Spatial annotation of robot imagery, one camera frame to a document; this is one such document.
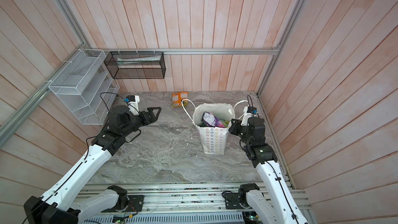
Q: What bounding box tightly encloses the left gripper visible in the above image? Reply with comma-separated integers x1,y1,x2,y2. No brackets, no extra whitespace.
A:
121,107,162,136

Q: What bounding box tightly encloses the white printed paper bag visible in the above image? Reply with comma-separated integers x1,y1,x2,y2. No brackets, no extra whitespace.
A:
182,99,248,155

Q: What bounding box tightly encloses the purple Fox's candy bag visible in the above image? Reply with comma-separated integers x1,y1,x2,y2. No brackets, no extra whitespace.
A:
201,112,224,128

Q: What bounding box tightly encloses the orange snack bag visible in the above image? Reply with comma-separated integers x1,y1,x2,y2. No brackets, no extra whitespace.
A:
171,92,189,107

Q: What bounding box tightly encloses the green yellow Fox's candy bag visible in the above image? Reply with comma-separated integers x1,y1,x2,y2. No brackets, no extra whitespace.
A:
220,120,230,128

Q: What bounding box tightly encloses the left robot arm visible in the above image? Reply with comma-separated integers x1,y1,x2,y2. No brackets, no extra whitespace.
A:
23,105,162,224

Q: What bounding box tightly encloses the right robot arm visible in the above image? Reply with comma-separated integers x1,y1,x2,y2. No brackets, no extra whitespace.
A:
229,117,308,224

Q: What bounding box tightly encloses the black mesh basket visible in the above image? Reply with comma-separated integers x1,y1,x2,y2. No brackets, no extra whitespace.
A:
104,51,166,79

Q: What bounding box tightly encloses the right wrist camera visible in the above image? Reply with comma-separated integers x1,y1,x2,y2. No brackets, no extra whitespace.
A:
240,106,257,126

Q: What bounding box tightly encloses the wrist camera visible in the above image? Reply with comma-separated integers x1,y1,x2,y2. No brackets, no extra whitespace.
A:
240,106,257,126
124,95,140,115

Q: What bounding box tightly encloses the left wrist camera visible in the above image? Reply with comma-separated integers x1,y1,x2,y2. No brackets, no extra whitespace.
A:
124,95,140,115

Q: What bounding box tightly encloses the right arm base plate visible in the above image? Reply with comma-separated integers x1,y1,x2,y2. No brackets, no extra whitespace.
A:
221,191,250,209

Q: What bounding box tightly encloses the white wire mesh shelf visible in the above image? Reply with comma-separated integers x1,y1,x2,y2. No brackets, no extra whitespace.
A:
49,49,120,125

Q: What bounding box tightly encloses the aluminium frame crossbar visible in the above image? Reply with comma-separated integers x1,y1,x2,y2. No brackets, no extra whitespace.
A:
99,48,279,55

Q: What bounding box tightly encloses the aluminium mounting rail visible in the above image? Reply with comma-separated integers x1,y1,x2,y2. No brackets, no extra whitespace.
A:
73,182,315,216

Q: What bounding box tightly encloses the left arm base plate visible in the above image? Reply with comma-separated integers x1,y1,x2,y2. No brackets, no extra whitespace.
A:
102,195,145,213

